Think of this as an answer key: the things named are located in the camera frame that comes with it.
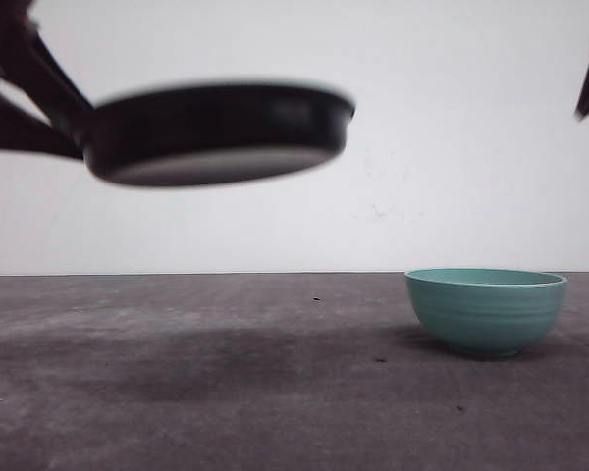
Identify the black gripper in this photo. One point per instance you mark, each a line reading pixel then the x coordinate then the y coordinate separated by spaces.
pixel 27 64

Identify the black frying pan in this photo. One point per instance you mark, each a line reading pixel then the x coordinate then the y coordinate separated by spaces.
pixel 201 135

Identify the teal ceramic bowl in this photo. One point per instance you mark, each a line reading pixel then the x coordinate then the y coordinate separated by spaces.
pixel 486 312

